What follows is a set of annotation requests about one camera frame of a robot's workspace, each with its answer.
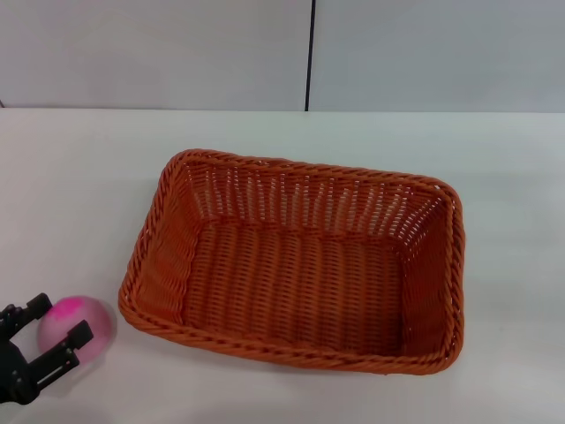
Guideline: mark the orange woven wicker basket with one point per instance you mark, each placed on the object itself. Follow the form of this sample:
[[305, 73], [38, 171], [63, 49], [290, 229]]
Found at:
[[300, 274]]

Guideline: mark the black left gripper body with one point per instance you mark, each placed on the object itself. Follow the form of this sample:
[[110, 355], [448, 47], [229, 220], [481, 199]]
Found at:
[[11, 366]]

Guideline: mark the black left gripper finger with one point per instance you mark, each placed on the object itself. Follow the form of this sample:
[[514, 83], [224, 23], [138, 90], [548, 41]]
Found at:
[[39, 305], [66, 353]]

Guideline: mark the pink white ball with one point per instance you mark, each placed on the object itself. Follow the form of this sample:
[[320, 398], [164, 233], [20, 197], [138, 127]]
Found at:
[[88, 311]]

